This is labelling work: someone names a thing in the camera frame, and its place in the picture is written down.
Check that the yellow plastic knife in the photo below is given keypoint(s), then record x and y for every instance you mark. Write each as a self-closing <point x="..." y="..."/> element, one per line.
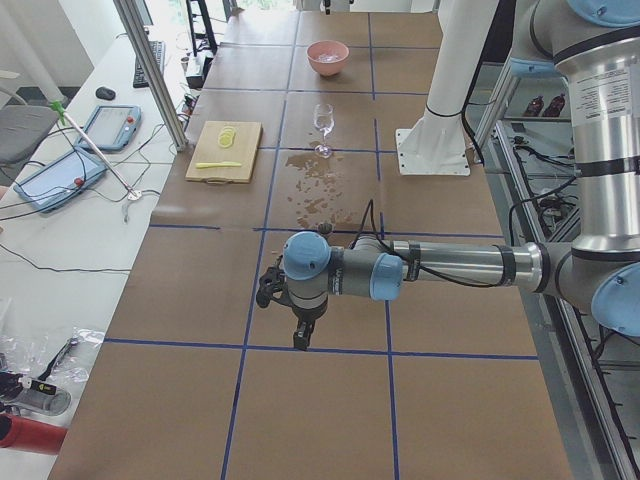
<point x="223" y="164"/>

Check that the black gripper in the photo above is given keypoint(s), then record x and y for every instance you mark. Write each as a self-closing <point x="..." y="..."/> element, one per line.
<point x="304" y="318"/>

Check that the aluminium frame post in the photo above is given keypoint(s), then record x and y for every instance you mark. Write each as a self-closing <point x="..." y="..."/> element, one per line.
<point x="134" y="28"/>

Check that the blue teach pendant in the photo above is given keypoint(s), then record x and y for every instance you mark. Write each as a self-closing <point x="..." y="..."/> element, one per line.
<point x="57" y="183"/>
<point x="111" y="128"/>

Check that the clear wine glass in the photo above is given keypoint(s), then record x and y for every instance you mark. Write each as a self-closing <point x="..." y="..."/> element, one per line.
<point x="323" y="120"/>

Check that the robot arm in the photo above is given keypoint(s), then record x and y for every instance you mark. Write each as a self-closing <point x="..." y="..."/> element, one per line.
<point x="595" y="46"/>

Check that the black computer mouse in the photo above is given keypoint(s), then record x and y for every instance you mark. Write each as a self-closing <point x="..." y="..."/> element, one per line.
<point x="105" y="93"/>

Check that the grey office chair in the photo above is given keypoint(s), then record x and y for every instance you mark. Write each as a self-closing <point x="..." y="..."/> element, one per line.
<point x="23" y="128"/>

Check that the ice cubes pile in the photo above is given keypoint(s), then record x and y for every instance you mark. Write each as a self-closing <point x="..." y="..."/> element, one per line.
<point x="328" y="57"/>

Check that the red cylinder bottle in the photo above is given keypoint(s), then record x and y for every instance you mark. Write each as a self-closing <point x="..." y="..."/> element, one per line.
<point x="32" y="436"/>

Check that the bamboo cutting board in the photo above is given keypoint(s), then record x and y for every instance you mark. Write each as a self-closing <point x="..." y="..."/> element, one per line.
<point x="244" y="150"/>

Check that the near blue teach pendant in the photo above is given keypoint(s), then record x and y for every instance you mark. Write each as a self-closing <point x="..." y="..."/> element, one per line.
<point x="57" y="183"/>

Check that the far blue teach pendant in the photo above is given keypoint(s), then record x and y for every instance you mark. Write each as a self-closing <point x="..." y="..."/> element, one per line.
<point x="111" y="128"/>

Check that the metal rod with green clip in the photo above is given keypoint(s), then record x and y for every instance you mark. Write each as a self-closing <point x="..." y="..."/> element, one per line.
<point x="132" y="193"/>

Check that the clear plastic bag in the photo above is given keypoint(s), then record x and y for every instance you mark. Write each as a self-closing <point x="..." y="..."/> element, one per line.
<point x="64" y="361"/>

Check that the white camera mast with base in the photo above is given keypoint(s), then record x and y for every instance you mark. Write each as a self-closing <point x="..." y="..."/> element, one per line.
<point x="435" y="145"/>

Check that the pink bowl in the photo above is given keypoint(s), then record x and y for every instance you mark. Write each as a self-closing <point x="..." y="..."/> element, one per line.
<point x="327" y="70"/>

